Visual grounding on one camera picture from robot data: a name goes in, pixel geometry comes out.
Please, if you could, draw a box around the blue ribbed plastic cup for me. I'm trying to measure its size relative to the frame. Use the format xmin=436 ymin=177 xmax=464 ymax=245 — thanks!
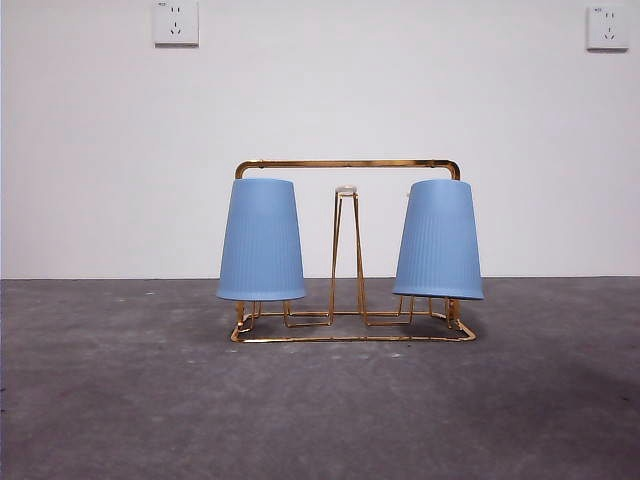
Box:
xmin=391 ymin=178 xmax=487 ymax=302
xmin=215 ymin=177 xmax=308 ymax=303

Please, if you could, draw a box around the gold wire cup rack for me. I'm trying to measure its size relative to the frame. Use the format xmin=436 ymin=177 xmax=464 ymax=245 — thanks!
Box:
xmin=229 ymin=158 xmax=477 ymax=345

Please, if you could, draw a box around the white wall socket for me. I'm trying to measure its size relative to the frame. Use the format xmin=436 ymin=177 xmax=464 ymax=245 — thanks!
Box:
xmin=152 ymin=0 xmax=201 ymax=49
xmin=585 ymin=4 xmax=631 ymax=53

